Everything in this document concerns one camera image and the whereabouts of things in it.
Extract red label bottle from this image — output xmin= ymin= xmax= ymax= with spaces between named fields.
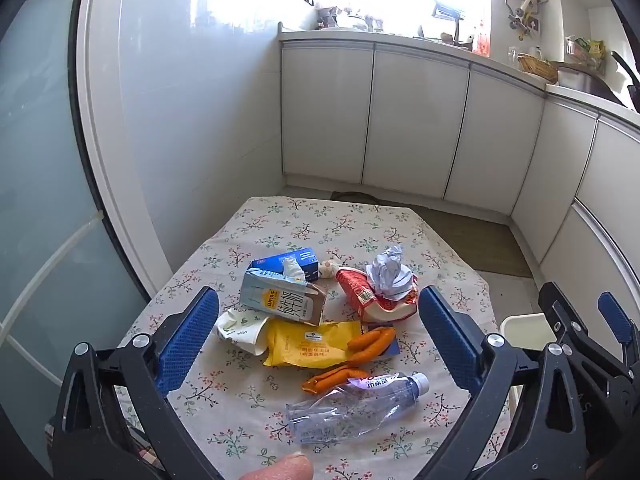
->
xmin=472 ymin=20 xmax=493 ymax=56

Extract person's left hand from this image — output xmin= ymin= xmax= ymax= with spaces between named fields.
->
xmin=237 ymin=452 xmax=314 ymax=480

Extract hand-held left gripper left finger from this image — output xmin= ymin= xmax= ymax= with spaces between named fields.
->
xmin=46 ymin=285 xmax=223 ymax=480

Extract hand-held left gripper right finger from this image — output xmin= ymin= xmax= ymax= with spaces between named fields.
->
xmin=417 ymin=285 xmax=588 ymax=480

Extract white kitchen cabinets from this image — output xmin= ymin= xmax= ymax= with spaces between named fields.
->
xmin=277 ymin=30 xmax=640 ymax=341

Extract white tissue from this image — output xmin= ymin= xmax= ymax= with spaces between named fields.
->
xmin=281 ymin=255 xmax=307 ymax=281

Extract dark floor mat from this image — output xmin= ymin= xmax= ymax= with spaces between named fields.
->
xmin=331 ymin=191 xmax=381 ymax=206

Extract wicker basket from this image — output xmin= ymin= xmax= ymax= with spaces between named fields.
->
xmin=517 ymin=52 xmax=560 ymax=83

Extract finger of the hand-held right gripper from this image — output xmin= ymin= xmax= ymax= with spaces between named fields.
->
xmin=597 ymin=291 xmax=640 ymax=362
xmin=537 ymin=281 xmax=601 ymax=377

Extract black pan handle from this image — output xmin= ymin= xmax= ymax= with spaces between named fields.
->
xmin=610 ymin=51 xmax=640 ymax=111

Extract light blue milk carton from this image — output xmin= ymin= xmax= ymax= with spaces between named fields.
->
xmin=239 ymin=266 xmax=328 ymax=326

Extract red snack bag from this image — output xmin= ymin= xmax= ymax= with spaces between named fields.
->
xmin=334 ymin=267 xmax=420 ymax=322

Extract frosted glass sliding door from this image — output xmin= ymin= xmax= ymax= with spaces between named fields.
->
xmin=0 ymin=0 xmax=176 ymax=461

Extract white pot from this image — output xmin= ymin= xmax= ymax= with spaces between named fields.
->
xmin=335 ymin=10 xmax=368 ymax=30

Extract white paper cup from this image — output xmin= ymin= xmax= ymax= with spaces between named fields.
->
xmin=215 ymin=309 xmax=271 ymax=357

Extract white plastic trash bin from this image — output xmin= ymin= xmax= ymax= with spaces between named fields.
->
xmin=499 ymin=312 xmax=558 ymax=352

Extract yellow snack packet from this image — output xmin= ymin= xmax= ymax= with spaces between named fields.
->
xmin=262 ymin=320 xmax=363 ymax=367

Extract floral tablecloth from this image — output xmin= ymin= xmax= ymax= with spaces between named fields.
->
xmin=112 ymin=196 xmax=518 ymax=480

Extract paper ball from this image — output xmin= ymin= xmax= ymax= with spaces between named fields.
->
xmin=366 ymin=245 xmax=413 ymax=301

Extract blue carton box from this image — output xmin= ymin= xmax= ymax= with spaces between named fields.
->
xmin=250 ymin=247 xmax=321 ymax=282

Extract clear plastic bottle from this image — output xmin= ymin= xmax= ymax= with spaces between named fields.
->
xmin=286 ymin=372 xmax=431 ymax=445

